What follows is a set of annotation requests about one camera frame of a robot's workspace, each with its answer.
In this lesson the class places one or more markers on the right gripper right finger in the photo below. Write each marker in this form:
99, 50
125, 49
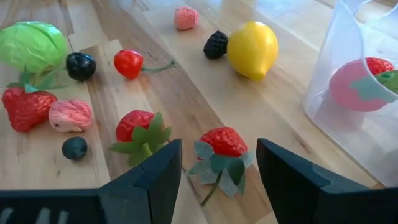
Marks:
295, 186

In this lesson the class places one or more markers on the clear plastic container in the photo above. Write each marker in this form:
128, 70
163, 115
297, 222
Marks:
342, 130

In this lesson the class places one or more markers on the black toy blackberry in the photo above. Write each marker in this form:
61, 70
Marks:
216, 45

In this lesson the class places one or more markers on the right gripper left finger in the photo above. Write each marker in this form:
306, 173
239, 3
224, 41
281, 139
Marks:
149, 186

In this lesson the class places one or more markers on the strawberry with green leaves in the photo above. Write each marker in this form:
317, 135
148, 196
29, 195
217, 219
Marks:
132, 124

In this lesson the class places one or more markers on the pink toy raspberry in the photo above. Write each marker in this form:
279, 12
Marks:
70, 115
186, 18

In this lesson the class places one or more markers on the red cherry with stem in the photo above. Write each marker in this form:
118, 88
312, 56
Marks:
128, 63

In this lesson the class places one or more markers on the large red toy strawberry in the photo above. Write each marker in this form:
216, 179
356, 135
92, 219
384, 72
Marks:
348, 90

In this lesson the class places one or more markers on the strawberry with pale leaves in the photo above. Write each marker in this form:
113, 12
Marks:
224, 141

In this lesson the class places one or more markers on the small dark blueberry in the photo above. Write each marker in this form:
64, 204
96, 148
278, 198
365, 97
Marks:
74, 148

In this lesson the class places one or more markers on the green toy cabbage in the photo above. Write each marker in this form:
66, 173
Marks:
31, 46

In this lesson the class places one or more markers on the yellow toy lemon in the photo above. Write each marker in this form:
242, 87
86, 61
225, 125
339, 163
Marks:
252, 48

